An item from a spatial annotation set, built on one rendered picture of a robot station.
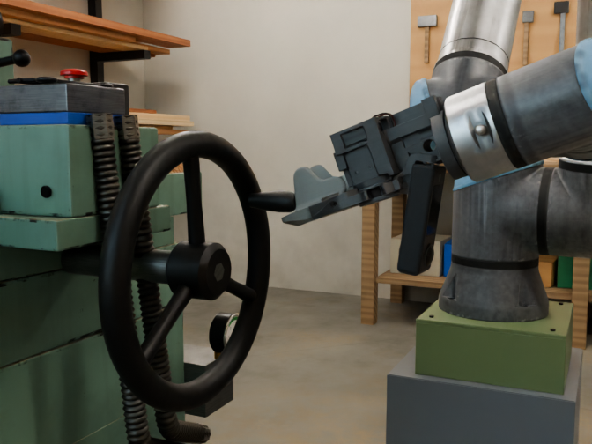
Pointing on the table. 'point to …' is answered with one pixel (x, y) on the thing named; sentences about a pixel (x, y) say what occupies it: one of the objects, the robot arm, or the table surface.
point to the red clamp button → (74, 73)
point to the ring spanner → (67, 81)
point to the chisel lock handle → (17, 59)
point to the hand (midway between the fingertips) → (296, 222)
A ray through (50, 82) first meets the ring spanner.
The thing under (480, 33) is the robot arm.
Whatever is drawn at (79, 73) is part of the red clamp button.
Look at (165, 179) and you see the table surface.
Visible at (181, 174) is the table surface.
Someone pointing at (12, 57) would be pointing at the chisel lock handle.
